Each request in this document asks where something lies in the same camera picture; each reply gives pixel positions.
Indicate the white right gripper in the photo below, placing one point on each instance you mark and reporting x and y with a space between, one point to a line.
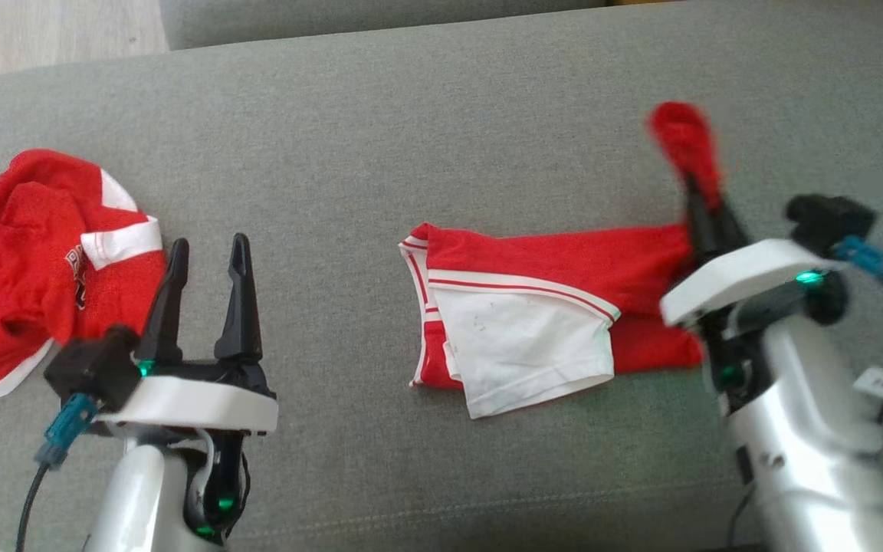
748 280

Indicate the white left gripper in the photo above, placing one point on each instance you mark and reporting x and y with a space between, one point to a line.
196 402

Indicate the red Bulls shorts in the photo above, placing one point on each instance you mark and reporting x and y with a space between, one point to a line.
564 257

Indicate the red shirt with white trim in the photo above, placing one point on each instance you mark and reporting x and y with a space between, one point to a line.
20 253

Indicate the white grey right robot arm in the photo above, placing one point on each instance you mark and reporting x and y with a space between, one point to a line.
802 460

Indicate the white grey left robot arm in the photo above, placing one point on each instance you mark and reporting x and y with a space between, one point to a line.
135 498

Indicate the grey and yellow sofa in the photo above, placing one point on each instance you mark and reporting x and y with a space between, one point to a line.
411 138

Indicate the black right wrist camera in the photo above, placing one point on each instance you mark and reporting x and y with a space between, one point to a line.
828 218

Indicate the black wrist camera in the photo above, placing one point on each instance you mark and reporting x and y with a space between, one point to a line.
828 218
93 368

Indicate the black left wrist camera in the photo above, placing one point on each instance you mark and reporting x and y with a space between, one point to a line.
93 368

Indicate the blue right camera connector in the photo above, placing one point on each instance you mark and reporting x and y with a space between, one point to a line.
867 261

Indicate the blue camera connector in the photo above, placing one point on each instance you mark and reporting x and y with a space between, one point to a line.
867 261
66 429

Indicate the blue left camera connector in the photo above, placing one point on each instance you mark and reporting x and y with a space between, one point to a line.
66 429

